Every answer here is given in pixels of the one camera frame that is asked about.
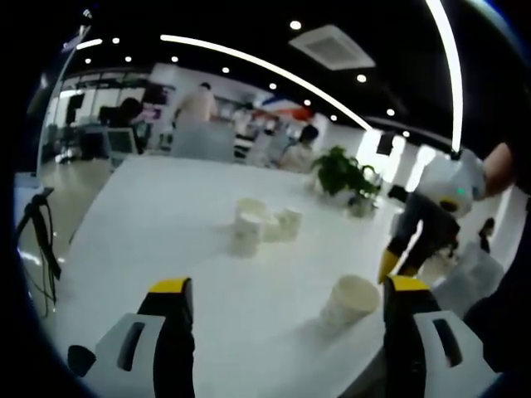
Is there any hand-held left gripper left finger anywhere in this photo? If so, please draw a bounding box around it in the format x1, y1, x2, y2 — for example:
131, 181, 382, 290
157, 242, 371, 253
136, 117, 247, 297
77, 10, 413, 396
93, 276, 196, 398

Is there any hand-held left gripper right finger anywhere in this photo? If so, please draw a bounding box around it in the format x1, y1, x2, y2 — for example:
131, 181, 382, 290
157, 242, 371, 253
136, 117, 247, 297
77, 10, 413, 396
381, 275, 505, 398

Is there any white paper cup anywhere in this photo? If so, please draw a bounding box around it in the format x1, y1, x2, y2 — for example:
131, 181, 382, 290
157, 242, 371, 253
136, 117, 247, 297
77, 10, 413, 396
233, 197, 267, 257
280, 206, 303, 240
261, 213, 284, 242
318, 274, 382, 339

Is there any person's right hand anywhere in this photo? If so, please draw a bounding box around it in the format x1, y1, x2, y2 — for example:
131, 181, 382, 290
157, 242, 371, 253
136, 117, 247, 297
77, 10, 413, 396
483, 143, 519, 198

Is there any small grey container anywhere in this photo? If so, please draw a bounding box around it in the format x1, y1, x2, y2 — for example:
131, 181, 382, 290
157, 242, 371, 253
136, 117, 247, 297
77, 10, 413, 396
347, 197, 377, 219

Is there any grey chair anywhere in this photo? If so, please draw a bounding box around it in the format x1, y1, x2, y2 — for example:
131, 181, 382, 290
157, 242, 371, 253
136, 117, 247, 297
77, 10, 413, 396
170, 124, 233, 161
435, 242, 505, 318

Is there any black hanging screen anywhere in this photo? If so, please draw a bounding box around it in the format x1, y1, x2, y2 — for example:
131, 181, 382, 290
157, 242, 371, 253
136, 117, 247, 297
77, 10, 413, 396
376, 131, 395, 155

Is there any green potted plant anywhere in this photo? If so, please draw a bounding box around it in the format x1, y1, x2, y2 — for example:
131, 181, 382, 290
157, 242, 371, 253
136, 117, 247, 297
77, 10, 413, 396
310, 144, 381, 208

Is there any person's dark clothing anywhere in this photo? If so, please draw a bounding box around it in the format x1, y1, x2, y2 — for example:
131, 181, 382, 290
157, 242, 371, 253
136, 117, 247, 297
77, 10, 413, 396
462, 248, 531, 374

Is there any long ceiling light strip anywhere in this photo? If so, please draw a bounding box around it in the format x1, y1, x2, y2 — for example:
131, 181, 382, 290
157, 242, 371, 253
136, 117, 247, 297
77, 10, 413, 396
425, 0, 464, 153

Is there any white table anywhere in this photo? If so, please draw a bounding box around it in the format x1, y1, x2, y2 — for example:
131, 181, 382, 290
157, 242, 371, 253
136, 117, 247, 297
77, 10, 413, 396
45, 155, 420, 398

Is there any ceiling air conditioner vent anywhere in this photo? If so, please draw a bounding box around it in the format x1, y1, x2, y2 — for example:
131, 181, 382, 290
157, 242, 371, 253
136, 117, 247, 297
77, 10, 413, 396
288, 24, 377, 70

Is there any grey computer monitor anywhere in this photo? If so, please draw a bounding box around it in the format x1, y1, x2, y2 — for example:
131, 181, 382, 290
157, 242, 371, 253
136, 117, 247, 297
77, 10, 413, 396
105, 126, 138, 158

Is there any curved ceiling light strip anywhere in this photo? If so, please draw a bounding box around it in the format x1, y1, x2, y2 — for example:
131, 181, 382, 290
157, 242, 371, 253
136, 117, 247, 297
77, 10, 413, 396
159, 34, 374, 132

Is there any red blue wall banner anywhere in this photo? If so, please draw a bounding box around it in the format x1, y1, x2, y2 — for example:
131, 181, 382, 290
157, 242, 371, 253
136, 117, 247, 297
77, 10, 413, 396
255, 94, 316, 121

